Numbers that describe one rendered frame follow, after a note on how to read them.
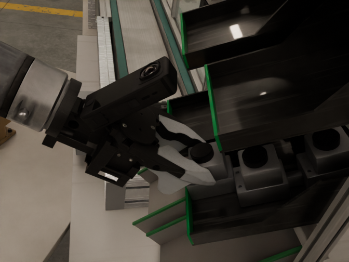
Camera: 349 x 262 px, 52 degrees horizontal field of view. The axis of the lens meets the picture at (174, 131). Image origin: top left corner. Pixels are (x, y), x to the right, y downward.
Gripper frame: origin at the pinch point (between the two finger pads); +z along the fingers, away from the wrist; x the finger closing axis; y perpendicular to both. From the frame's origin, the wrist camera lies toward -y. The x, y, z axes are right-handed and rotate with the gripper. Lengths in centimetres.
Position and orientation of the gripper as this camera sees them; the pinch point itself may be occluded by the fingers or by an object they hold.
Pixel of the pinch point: (208, 159)
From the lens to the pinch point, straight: 48.0
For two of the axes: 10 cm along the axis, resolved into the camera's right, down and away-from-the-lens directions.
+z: 8.4, 4.1, 3.5
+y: -5.4, 6.5, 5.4
